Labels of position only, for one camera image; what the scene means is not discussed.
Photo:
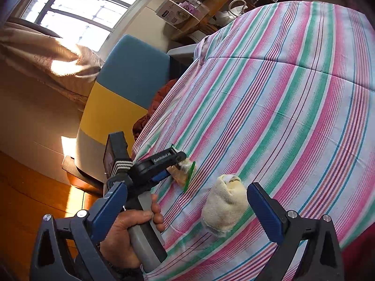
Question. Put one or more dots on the white sock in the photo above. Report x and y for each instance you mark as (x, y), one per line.
(222, 210)

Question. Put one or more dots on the grey yellow blue chair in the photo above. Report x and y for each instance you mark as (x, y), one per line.
(117, 93)

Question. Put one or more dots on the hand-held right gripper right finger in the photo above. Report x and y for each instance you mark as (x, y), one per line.
(265, 213)

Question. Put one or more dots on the person's left hand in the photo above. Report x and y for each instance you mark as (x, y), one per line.
(117, 240)

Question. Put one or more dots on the purple label package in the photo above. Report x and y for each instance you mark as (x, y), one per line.
(191, 5)

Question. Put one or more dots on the maroon cloth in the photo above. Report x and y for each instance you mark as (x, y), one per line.
(158, 105)

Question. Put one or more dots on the white cardboard box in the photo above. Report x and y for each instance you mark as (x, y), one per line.
(171, 13)

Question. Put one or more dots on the green-edged clear packet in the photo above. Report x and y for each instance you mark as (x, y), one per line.
(183, 175)

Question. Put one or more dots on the pink green striped tablecloth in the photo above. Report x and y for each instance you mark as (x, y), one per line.
(278, 108)

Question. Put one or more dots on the wooden desk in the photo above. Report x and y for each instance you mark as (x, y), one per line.
(211, 14)

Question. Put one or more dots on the beige curtain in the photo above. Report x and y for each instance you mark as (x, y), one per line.
(44, 55)

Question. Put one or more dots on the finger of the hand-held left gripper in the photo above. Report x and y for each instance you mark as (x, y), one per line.
(164, 158)
(161, 176)

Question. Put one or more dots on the person's red garment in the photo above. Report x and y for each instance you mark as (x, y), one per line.
(360, 254)

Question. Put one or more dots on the window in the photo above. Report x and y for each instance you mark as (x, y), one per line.
(88, 5)

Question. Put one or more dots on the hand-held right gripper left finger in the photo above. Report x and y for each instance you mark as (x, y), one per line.
(108, 210)

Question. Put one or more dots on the white kettle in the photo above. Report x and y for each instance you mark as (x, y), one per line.
(238, 7)

